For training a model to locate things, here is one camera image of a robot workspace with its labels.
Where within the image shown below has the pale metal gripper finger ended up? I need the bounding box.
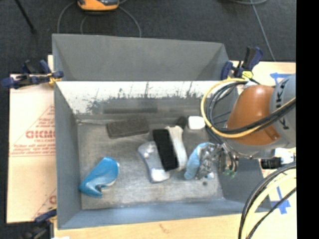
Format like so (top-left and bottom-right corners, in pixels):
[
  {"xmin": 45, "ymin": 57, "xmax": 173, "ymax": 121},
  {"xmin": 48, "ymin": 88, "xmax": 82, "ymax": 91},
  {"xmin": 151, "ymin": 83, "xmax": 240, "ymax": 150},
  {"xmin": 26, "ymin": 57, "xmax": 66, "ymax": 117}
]
[
  {"xmin": 198, "ymin": 162, "xmax": 218, "ymax": 180},
  {"xmin": 200, "ymin": 144, "xmax": 220, "ymax": 163}
]

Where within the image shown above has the small white block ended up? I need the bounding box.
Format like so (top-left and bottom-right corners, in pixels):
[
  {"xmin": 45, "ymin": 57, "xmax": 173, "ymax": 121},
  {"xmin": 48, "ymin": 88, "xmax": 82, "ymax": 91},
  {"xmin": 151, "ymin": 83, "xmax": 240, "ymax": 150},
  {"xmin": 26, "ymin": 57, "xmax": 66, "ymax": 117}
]
[{"xmin": 187, "ymin": 116, "xmax": 206, "ymax": 132}]

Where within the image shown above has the white brush with black bristles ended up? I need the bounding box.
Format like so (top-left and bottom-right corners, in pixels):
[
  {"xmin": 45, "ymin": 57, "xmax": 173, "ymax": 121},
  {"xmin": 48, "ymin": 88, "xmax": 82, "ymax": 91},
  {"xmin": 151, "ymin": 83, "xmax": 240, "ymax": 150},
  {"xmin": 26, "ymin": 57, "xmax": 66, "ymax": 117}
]
[{"xmin": 152, "ymin": 125, "xmax": 188, "ymax": 172}]

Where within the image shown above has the grey metal bin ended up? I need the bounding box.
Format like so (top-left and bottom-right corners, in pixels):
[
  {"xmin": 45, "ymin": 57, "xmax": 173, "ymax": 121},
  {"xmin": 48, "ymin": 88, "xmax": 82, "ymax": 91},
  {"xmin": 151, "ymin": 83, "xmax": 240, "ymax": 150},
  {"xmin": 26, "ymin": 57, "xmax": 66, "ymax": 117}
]
[{"xmin": 51, "ymin": 33, "xmax": 273, "ymax": 230}]

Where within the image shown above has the dark grey flat sponge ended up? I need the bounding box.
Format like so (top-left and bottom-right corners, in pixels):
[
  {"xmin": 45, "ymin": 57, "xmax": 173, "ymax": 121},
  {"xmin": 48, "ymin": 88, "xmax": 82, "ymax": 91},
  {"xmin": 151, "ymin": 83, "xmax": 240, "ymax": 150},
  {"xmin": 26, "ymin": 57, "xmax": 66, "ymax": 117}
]
[{"xmin": 106, "ymin": 116, "xmax": 151, "ymax": 139}]

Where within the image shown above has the blue spray bottle head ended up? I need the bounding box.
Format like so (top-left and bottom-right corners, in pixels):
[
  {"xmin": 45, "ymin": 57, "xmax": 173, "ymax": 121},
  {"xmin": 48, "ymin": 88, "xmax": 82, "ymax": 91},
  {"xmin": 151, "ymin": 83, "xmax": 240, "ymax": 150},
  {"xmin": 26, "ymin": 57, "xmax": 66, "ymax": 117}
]
[{"xmin": 78, "ymin": 156, "xmax": 121, "ymax": 199}]

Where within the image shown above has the cardboard board with red print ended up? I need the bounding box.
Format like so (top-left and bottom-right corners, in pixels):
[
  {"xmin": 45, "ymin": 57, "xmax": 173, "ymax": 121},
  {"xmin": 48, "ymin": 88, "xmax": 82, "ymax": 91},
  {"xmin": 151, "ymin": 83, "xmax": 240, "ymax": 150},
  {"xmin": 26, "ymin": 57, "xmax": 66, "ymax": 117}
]
[{"xmin": 6, "ymin": 55, "xmax": 58, "ymax": 224}]

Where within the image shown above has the black cylinder on white bracket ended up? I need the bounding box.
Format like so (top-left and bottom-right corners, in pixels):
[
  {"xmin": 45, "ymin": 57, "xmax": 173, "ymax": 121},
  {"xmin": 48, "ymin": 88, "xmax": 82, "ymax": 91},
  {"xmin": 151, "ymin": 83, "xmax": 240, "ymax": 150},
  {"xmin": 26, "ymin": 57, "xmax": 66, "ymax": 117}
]
[{"xmin": 260, "ymin": 150, "xmax": 297, "ymax": 170}]

